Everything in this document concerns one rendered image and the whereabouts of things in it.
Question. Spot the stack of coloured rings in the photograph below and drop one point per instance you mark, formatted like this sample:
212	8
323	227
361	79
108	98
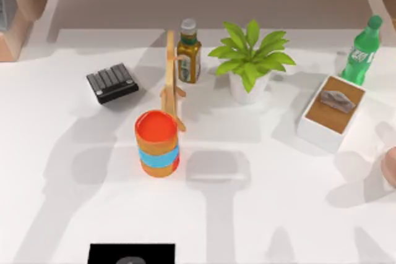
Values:
157	146

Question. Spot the wooden cup stand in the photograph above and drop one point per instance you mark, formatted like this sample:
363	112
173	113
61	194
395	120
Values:
170	72

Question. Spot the olive oil bottle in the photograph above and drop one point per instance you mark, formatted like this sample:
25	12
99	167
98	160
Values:
189	58

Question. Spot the green plant in white pot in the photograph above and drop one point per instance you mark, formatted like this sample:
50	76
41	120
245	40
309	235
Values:
249	60

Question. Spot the black stapler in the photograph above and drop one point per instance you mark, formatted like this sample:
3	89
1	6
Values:
111	83

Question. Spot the white and wooden tissue box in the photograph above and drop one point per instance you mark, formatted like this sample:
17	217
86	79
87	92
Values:
331	112

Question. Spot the black square pad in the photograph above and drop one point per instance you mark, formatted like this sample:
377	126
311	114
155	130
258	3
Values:
132	253

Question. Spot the green bottle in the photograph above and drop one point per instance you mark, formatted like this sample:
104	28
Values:
361	53

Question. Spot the pale pink rounded object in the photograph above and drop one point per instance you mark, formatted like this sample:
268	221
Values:
389	165

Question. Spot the grey panel with white frame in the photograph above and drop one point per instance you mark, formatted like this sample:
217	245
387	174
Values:
6	1

